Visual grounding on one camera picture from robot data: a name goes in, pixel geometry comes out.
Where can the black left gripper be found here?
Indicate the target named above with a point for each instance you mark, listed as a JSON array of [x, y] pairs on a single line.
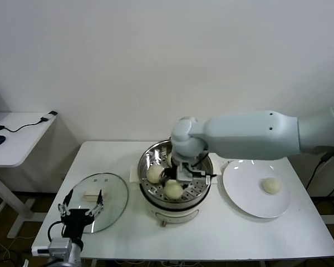
[[76, 218]]

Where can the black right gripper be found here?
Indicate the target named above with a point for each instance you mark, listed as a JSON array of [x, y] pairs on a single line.
[[169, 175]]

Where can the white steamed baozi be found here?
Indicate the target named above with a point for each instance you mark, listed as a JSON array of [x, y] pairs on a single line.
[[155, 173], [271, 185], [169, 159], [173, 190]]

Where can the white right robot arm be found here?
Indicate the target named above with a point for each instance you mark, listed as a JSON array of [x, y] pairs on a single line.
[[253, 133]]

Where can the stainless steel steamer basket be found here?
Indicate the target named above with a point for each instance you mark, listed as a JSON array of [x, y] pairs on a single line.
[[147, 189]]

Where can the cream electric cooker pot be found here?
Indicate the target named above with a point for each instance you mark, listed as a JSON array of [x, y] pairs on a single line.
[[178, 215]]

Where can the white round plate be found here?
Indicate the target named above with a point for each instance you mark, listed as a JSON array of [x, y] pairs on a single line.
[[239, 183]]

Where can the white side desk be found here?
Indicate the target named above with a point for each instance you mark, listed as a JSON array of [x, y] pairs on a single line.
[[22, 144]]

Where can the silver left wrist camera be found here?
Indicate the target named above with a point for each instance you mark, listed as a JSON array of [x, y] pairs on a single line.
[[60, 245]]

